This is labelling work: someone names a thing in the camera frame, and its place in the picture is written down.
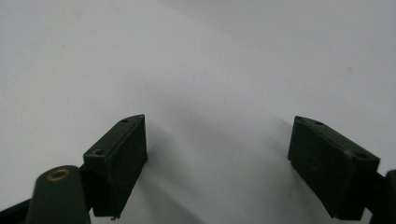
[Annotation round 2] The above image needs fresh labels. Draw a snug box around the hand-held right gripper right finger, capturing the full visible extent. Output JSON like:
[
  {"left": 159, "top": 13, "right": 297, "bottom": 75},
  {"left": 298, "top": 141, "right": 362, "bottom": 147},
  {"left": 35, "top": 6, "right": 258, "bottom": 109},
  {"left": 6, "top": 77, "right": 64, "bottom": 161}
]
[{"left": 287, "top": 115, "right": 381, "bottom": 221}]

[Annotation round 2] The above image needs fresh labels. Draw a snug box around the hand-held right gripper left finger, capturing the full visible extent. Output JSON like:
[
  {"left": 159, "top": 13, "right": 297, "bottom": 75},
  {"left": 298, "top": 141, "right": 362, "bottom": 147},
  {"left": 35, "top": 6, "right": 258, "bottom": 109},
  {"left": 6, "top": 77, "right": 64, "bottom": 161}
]
[{"left": 82, "top": 114, "right": 149, "bottom": 220}]

